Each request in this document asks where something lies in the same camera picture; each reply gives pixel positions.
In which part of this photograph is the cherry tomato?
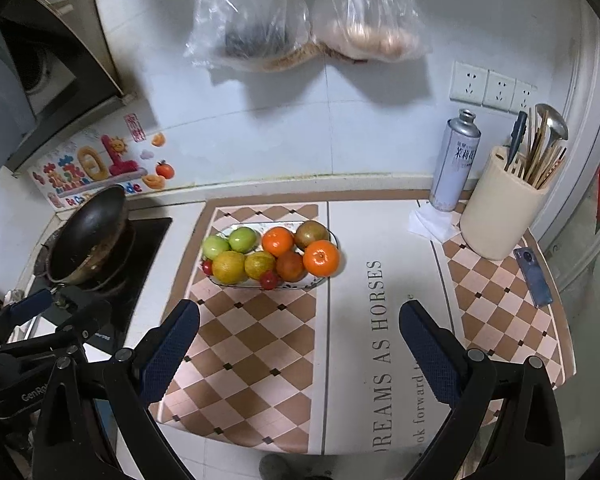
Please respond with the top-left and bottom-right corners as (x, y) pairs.
(201, 259), (213, 276)
(259, 270), (279, 290)

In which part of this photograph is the bright orange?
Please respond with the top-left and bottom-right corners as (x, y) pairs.
(261, 226), (294, 258)

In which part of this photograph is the dark orange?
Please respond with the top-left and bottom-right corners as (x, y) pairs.
(276, 252), (306, 283)

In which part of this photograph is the red green apple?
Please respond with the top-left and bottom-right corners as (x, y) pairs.
(294, 220), (330, 252)

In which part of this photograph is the orange with stem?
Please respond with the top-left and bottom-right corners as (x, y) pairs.
(303, 240), (340, 278)

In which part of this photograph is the yellow spotted lemon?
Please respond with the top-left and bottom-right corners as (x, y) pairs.
(245, 250), (276, 281)

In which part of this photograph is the black gas stove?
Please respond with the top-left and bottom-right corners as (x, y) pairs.
(43, 217), (172, 354)

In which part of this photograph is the black wok pan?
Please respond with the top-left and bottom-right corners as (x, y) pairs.
(45, 184), (129, 285)

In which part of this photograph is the blue smartphone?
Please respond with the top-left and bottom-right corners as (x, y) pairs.
(514, 247), (554, 308)

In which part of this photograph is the oval patterned ceramic plate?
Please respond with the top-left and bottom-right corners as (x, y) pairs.
(200, 220), (343, 290)

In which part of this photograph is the checkered printed table mat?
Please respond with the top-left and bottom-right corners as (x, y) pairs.
(151, 200), (576, 455)

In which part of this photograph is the cream utensil holder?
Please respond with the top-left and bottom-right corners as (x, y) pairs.
(460, 146), (550, 261)

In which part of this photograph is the range hood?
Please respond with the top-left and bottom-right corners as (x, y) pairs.
(0, 0), (123, 172)

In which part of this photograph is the white folded tissue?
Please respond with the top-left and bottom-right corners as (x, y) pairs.
(407, 203), (460, 244)

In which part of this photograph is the silver spray can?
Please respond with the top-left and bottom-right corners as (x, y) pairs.
(429, 110), (481, 212)

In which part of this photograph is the wooden chopsticks bundle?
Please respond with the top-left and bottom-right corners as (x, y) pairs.
(507, 103), (568, 190)

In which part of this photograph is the metal ladle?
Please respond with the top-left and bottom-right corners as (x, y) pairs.
(530, 103), (568, 170)

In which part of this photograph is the plastic bag with dark contents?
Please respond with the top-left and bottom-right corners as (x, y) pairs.
(185, 0), (320, 73)

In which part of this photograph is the plastic bag with eggs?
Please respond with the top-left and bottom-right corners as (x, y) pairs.
(311, 0), (431, 63)

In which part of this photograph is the colourful wall sticker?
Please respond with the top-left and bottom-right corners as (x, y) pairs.
(27, 112), (176, 211)

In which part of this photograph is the dark handled knife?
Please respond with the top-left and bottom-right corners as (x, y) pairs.
(505, 110), (528, 170)

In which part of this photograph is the white wall socket strip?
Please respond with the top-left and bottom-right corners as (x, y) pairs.
(449, 61), (538, 114)

